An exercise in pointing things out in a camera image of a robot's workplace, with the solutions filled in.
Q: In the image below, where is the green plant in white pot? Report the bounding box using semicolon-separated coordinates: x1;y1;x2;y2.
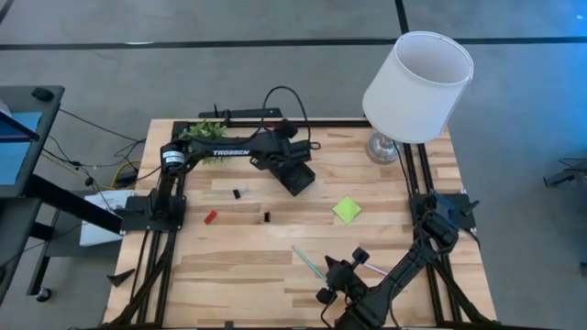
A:
183;119;229;166

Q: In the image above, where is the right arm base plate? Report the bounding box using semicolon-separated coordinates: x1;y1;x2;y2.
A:
410;192;478;230

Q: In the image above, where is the blue screen monitor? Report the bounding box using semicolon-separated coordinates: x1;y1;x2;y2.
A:
0;109;45;187

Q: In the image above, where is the yellow cable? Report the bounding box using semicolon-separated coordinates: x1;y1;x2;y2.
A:
108;159;141;190

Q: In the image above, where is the black computer mouse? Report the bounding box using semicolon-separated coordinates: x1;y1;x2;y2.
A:
30;86;55;103

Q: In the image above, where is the black mesh desk organizer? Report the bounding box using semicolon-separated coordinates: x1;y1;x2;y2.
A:
268;158;317;198

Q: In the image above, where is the black aluminium rig frame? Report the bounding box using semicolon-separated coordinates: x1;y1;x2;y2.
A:
103;116;499;330

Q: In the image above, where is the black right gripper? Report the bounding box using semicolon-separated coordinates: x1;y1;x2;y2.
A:
315;246;371;307

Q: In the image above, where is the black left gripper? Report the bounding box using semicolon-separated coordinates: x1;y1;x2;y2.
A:
249;120;318;174

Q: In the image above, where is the purple pen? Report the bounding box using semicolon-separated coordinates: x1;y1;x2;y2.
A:
361;261;389;277

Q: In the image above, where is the black wedge piece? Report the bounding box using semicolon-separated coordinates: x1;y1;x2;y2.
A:
105;267;136;289

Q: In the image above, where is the green sticky note pad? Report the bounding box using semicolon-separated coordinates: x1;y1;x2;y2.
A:
331;196;362;226

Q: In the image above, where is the white paper box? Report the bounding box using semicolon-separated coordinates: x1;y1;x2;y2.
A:
79;190;137;248

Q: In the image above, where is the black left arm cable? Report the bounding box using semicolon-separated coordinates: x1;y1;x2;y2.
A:
261;85;313;144

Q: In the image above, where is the black power adapter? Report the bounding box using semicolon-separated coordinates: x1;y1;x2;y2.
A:
114;170;139;189

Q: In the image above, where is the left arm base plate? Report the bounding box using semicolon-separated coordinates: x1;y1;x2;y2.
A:
119;195;187;232

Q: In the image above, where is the black floor cable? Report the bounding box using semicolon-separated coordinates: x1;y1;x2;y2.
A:
58;108;138;142

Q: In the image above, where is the white-shade silver table lamp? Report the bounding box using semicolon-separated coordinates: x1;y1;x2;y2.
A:
361;30;475;165

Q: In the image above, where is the black side desk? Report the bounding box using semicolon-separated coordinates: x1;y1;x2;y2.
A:
0;84;124;306

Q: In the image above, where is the teal pencil with yellow bands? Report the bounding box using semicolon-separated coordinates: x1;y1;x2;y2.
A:
291;246;328;281

